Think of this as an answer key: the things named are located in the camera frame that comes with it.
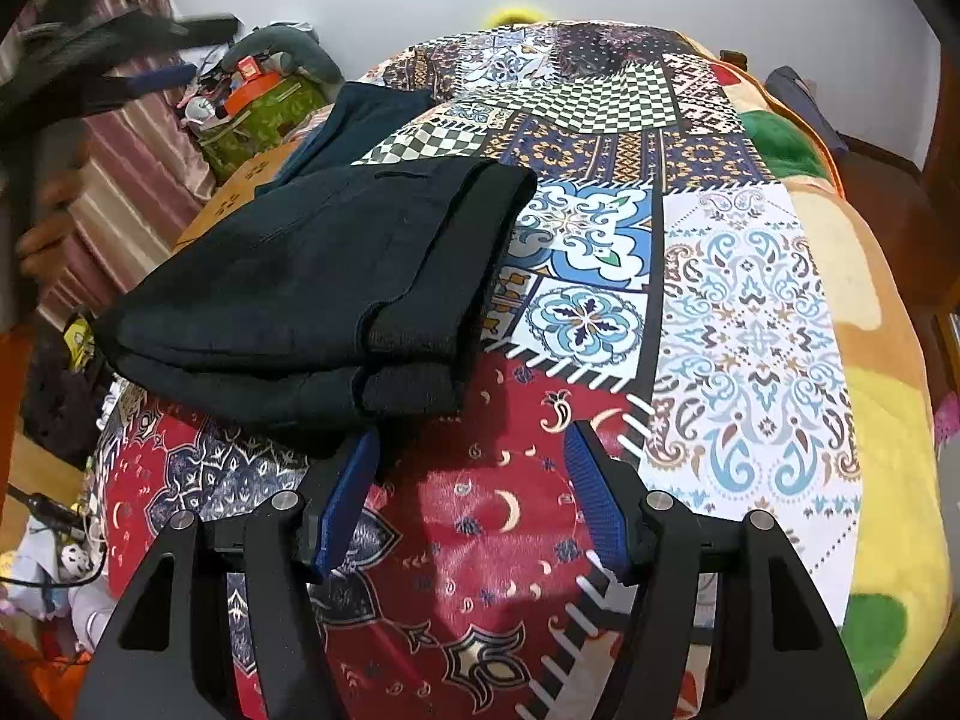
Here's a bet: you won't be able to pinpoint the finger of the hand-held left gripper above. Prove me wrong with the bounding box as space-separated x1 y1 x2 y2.
176 13 242 46
112 64 197 100

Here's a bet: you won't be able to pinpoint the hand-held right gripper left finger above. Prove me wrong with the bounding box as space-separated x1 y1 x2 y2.
75 427 383 720

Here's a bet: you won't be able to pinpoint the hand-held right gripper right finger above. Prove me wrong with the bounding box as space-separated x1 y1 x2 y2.
562 420 871 720

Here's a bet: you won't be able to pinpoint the black pants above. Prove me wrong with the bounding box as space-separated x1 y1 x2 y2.
92 157 539 460

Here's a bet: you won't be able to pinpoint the person's left hand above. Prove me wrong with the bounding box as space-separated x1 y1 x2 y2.
15 169 87 282

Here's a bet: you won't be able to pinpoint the orange box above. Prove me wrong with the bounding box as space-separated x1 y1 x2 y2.
223 73 280 112

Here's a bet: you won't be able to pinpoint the striped red curtain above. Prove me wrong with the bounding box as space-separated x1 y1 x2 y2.
0 0 203 323

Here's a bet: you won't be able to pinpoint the grey neck pillow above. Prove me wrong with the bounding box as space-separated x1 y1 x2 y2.
223 24 347 85

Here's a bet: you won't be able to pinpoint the green fabric basket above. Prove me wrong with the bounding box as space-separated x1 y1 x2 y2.
196 77 329 182

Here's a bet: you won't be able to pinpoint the wooden lap desk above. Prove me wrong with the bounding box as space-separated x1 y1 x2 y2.
171 141 302 252

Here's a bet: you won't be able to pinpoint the dark teal garment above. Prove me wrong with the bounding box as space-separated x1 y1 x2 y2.
274 81 437 190

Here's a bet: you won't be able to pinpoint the patchwork printed bedsheet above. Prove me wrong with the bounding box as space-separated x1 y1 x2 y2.
90 21 863 720

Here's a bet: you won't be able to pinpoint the yellow green fleece blanket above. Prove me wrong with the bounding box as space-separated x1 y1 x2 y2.
701 45 942 717

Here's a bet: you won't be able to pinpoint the grey bag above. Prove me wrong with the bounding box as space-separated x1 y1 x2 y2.
763 65 839 160

